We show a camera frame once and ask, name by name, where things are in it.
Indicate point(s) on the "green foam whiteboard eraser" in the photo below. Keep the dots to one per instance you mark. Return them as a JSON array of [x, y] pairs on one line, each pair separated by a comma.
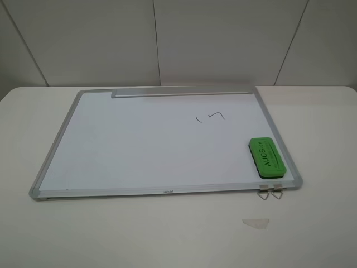
[[266, 158]]

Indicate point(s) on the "white aluminium-framed whiteboard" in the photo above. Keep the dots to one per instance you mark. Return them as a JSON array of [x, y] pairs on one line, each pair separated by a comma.
[[121, 147]]

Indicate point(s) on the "left metal hanging clip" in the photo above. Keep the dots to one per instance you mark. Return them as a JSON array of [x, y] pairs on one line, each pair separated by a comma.
[[263, 192]]

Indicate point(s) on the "metal hanging clip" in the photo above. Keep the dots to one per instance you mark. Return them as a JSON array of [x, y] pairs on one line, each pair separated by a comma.
[[263, 192], [277, 191]]

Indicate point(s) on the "right metal hanging clip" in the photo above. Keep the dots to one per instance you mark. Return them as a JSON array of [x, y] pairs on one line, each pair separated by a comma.
[[277, 191]]

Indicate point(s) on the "clear tape scrap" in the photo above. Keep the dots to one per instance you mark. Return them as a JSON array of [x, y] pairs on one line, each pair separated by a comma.
[[261, 223]]

